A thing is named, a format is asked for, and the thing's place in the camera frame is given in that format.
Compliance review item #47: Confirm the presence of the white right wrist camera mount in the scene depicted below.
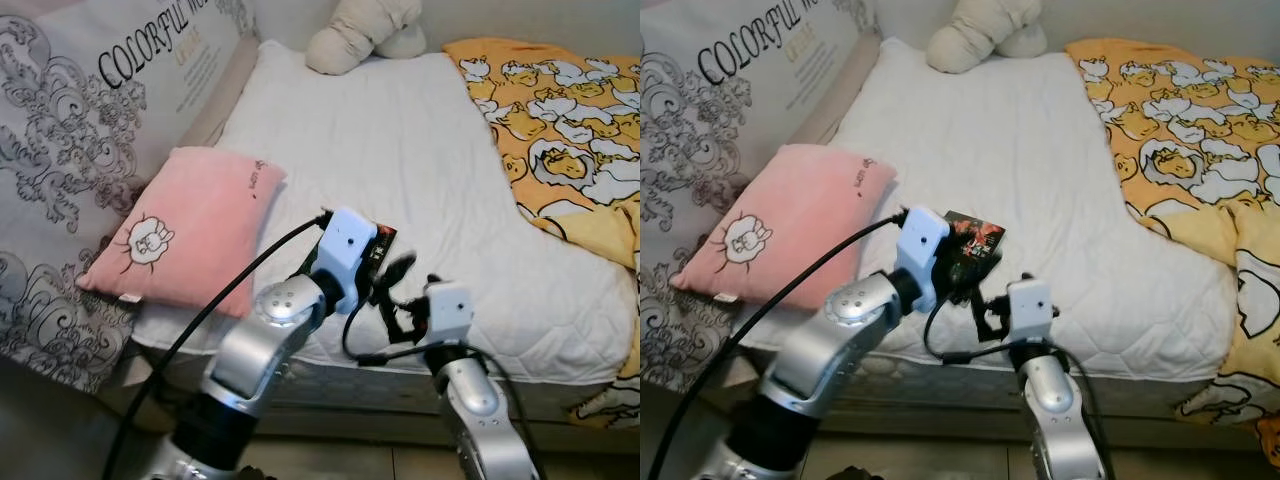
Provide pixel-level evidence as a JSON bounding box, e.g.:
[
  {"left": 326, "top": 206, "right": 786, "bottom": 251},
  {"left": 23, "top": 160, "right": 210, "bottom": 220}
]
[
  {"left": 424, "top": 280, "right": 476, "bottom": 347},
  {"left": 1005, "top": 278, "right": 1057, "bottom": 347}
]

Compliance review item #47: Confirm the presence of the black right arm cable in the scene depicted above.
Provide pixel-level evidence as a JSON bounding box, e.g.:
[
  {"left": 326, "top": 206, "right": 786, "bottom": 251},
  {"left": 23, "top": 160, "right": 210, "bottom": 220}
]
[
  {"left": 923, "top": 290, "right": 1116, "bottom": 480},
  {"left": 342, "top": 290, "right": 546, "bottom": 480}
]

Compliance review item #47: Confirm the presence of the yellow duck print blanket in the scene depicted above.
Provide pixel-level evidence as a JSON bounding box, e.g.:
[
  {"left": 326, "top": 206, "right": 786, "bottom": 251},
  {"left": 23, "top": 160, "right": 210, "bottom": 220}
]
[
  {"left": 1065, "top": 38, "right": 1280, "bottom": 471},
  {"left": 443, "top": 38, "right": 641, "bottom": 431}
]

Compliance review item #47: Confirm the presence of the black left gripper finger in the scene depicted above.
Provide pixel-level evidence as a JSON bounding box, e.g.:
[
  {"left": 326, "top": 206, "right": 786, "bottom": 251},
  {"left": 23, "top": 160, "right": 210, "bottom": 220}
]
[
  {"left": 385, "top": 253, "right": 418, "bottom": 299},
  {"left": 968, "top": 262, "right": 1004, "bottom": 301}
]

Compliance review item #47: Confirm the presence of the white quilted mattress pad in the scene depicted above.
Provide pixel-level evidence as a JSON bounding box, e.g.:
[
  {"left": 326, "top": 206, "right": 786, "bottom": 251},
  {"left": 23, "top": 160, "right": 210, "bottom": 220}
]
[
  {"left": 130, "top": 40, "right": 641, "bottom": 386},
  {"left": 735, "top": 38, "right": 1238, "bottom": 381}
]

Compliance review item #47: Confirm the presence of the pink sheep print pillow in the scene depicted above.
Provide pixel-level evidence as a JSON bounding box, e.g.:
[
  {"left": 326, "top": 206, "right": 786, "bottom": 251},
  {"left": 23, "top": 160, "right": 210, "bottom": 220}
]
[
  {"left": 78, "top": 147, "right": 289, "bottom": 319},
  {"left": 670, "top": 143, "right": 899, "bottom": 313}
]

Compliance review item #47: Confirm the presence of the beige plush toy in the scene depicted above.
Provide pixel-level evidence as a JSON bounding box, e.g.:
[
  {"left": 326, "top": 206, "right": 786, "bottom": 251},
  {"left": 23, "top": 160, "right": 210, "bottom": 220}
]
[
  {"left": 925, "top": 0, "right": 1049, "bottom": 75},
  {"left": 305, "top": 0, "right": 428, "bottom": 77}
]

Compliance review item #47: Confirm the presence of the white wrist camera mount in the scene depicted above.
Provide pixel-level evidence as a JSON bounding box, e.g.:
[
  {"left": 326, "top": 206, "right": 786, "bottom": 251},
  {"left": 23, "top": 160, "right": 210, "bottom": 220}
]
[
  {"left": 315, "top": 206, "right": 379, "bottom": 317},
  {"left": 893, "top": 206, "right": 951, "bottom": 314},
  {"left": 1005, "top": 278, "right": 1057, "bottom": 347},
  {"left": 424, "top": 280, "right": 476, "bottom": 347}
]

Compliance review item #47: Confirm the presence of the grey floral printed headboard cushion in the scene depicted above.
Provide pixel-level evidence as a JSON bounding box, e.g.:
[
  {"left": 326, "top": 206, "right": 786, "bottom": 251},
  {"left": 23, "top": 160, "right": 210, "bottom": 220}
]
[
  {"left": 0, "top": 0, "right": 263, "bottom": 393},
  {"left": 640, "top": 0, "right": 881, "bottom": 386}
]

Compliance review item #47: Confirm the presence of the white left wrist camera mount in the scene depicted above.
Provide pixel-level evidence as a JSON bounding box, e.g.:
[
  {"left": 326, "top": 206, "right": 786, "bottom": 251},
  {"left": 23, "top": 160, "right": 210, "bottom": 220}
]
[
  {"left": 315, "top": 206, "right": 379, "bottom": 317},
  {"left": 893, "top": 206, "right": 951, "bottom": 314}
]

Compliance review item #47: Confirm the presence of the dark red cover book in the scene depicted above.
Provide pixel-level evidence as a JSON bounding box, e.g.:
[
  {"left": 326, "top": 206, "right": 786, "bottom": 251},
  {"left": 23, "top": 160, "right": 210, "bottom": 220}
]
[
  {"left": 942, "top": 210, "right": 1007, "bottom": 289},
  {"left": 366, "top": 222, "right": 399, "bottom": 286}
]

